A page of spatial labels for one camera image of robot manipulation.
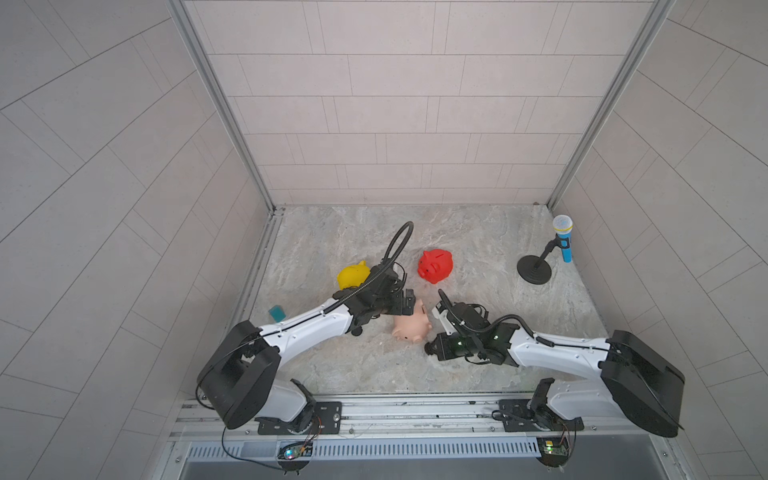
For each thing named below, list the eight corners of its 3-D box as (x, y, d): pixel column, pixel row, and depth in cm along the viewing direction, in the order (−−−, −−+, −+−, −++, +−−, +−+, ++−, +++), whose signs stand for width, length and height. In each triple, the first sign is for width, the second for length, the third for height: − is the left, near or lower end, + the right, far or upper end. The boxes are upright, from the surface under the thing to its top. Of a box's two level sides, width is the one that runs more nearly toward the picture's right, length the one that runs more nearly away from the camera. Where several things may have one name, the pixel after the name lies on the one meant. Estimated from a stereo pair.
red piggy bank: (418, 287, 96) (420, 272, 89) (417, 264, 102) (418, 248, 95) (450, 287, 96) (455, 272, 89) (448, 264, 102) (451, 248, 95)
